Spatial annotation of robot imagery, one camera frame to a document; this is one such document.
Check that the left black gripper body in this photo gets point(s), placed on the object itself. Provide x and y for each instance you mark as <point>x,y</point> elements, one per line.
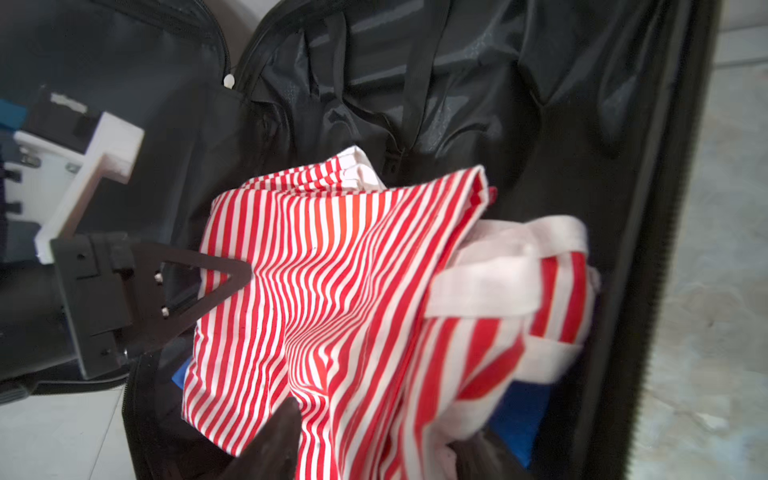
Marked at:
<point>66,149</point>

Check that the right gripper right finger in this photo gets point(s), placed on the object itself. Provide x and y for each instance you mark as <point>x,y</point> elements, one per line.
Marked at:
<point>485,457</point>

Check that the white suitcase with black lining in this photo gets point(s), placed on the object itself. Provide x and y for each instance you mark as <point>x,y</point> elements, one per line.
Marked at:
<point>587,108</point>

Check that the blue t-shirt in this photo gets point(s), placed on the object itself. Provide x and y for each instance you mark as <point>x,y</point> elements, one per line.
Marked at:
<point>516,420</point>

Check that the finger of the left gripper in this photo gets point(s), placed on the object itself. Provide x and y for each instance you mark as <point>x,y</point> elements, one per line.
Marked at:
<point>170,289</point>

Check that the red white striped shirt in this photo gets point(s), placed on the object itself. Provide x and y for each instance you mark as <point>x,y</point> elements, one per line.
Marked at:
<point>396,318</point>

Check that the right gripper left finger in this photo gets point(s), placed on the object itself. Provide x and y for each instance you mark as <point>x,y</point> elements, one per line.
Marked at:
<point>273,453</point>

